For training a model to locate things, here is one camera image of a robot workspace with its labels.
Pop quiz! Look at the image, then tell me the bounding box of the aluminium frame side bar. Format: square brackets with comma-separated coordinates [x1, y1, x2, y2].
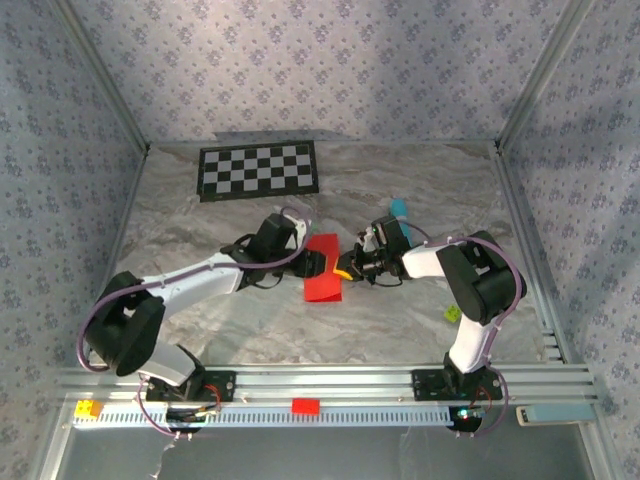
[77, 147, 151, 369]
[492, 142, 574, 366]

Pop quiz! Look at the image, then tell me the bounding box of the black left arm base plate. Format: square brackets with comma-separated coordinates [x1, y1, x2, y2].
[144, 368, 237, 404]

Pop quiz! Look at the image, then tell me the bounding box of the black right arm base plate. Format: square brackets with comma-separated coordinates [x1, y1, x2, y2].
[410, 368, 504, 404]

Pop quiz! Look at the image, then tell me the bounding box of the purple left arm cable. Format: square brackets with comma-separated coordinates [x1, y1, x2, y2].
[78, 205, 314, 441]

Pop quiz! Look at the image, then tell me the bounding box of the aluminium mounting rail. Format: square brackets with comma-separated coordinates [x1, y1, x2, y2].
[53, 363, 601, 407]

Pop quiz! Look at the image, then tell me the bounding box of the white slotted cable duct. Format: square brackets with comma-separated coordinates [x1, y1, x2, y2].
[72, 402, 454, 429]

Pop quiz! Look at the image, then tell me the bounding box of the teal cylinder tube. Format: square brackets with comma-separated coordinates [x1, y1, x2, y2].
[389, 199, 417, 247]

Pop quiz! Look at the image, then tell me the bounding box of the beige grey flat device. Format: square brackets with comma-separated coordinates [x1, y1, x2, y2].
[515, 403, 597, 427]

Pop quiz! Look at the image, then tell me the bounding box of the black white checkerboard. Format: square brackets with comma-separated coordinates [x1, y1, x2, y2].
[196, 140, 321, 204]

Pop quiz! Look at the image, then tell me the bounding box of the aluminium frame post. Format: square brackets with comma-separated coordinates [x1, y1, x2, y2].
[493, 0, 597, 151]
[49, 0, 152, 154]

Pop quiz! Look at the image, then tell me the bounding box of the black controller board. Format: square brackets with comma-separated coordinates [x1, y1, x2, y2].
[446, 404, 487, 434]
[163, 405, 224, 434]

